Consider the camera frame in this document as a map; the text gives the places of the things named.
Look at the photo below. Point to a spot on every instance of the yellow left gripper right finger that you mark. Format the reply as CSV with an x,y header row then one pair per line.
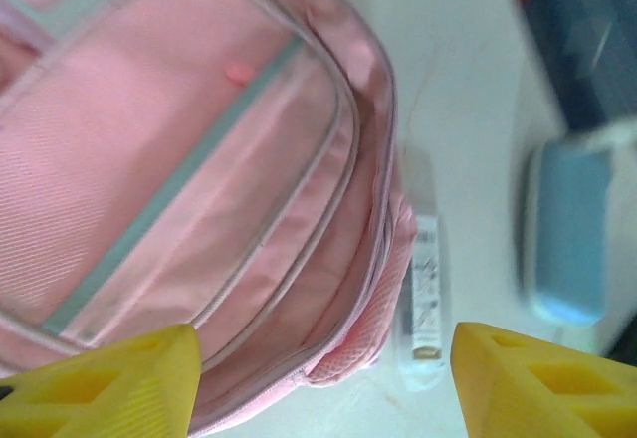
x,y
547,393

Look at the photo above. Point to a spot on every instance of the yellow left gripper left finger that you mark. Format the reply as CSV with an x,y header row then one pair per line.
x,y
109,393

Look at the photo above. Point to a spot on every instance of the blue-grey pencil case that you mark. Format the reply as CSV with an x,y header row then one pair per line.
x,y
567,234

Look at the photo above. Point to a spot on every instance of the pink student backpack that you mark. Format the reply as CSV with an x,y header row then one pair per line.
x,y
149,159

